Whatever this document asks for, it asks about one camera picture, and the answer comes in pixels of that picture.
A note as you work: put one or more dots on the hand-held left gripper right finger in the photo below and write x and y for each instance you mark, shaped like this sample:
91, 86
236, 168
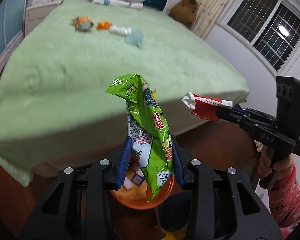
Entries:
178, 166

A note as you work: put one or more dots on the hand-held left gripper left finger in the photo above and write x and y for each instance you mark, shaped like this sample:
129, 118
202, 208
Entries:
123, 163

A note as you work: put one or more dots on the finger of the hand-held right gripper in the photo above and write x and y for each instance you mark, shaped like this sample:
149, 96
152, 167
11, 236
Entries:
226, 115
238, 109

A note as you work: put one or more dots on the red and white wrapper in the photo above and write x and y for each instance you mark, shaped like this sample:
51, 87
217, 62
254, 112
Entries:
205, 105

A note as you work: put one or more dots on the green snack bag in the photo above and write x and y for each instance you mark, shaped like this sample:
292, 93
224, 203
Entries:
152, 135

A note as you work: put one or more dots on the orange plastic bin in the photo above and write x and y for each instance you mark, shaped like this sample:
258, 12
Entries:
140, 203

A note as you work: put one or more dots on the person's right forearm pink sleeve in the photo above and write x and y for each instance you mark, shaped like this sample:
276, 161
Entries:
287, 200

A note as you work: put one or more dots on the person's right hand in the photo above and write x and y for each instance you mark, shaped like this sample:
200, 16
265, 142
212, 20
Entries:
266, 163

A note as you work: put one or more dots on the barred window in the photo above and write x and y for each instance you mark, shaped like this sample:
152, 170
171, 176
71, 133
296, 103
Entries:
265, 25

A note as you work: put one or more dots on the bed with green blanket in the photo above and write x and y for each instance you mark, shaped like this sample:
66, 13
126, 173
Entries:
77, 80

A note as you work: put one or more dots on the cream floral curtain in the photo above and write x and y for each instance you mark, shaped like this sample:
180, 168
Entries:
212, 7

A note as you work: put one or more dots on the brown plush toy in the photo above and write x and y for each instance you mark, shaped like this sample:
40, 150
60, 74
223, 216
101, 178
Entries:
185, 11

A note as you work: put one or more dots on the translucent blue plastic piece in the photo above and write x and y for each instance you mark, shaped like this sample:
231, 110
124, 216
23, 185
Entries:
135, 38

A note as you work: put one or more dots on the white crumpled tissue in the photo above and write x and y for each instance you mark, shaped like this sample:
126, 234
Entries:
120, 30

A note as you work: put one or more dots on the orange toy crab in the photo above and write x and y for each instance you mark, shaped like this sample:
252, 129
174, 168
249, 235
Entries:
103, 25

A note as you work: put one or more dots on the orange snack wrapper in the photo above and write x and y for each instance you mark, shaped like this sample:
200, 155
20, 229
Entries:
82, 23

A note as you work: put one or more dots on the folded floral quilt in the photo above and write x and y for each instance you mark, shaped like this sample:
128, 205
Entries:
120, 3

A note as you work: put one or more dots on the white nightstand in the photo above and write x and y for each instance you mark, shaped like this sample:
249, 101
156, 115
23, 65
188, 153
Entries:
40, 13

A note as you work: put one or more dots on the blue cartoon wardrobe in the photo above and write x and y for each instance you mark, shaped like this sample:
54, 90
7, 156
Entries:
5, 25

